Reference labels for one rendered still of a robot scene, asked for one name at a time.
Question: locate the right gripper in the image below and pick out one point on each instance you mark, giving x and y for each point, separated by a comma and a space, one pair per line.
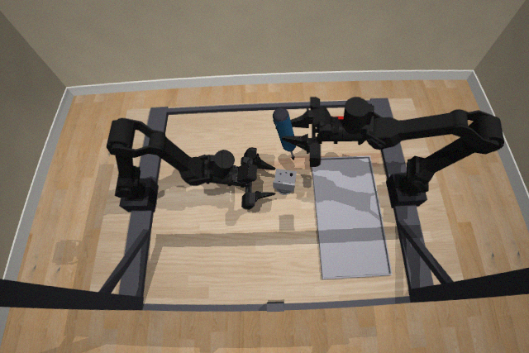
310, 144

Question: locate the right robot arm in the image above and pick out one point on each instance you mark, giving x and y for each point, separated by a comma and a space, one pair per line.
484, 135

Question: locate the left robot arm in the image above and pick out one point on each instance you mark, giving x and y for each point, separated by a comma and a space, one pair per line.
193, 170

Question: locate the grey metal l-bracket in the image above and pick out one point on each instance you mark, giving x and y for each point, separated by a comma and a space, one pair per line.
287, 182

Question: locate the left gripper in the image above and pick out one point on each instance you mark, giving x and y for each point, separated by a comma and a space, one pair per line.
249, 198

